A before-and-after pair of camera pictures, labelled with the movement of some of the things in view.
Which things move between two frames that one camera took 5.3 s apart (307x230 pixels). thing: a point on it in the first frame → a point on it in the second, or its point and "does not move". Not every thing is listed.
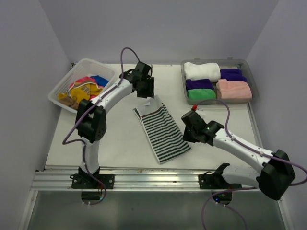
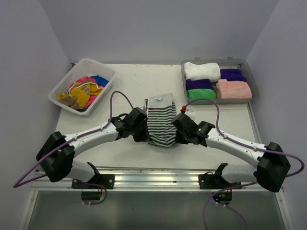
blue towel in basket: (100, 81) does not move
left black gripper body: (147, 89) → (139, 132)
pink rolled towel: (233, 89) does not move
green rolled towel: (201, 94) does not move
